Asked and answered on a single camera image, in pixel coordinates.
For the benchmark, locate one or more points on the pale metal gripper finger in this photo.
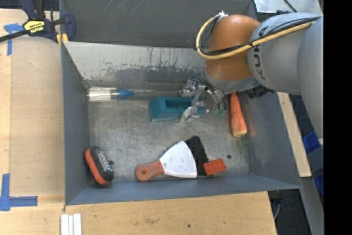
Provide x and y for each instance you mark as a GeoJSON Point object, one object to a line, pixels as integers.
{"type": "Point", "coordinates": [189, 89]}
{"type": "Point", "coordinates": [192, 112]}

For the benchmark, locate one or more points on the teal hollow block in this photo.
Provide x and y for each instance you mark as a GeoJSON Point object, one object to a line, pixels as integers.
{"type": "Point", "coordinates": [162, 110]}

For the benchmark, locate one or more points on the orange toy carrot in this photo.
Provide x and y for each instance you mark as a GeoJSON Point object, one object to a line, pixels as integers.
{"type": "Point", "coordinates": [237, 118]}

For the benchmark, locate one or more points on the black flat wedge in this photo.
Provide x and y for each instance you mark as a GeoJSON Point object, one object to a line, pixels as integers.
{"type": "Point", "coordinates": [198, 150]}

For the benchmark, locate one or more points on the red toy brick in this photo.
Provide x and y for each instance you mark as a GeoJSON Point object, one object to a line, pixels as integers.
{"type": "Point", "coordinates": [214, 167]}

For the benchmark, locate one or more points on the grey metal bin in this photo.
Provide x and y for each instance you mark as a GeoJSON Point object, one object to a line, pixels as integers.
{"type": "Point", "coordinates": [154, 22]}

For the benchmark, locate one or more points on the clear tube with blue cap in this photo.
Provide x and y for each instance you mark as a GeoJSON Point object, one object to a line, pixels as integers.
{"type": "Point", "coordinates": [104, 94]}

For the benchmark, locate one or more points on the orange and black work light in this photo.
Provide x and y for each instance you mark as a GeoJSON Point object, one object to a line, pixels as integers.
{"type": "Point", "coordinates": [99, 165]}

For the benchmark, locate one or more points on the pale wood board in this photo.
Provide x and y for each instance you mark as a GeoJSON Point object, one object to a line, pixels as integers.
{"type": "Point", "coordinates": [35, 118]}

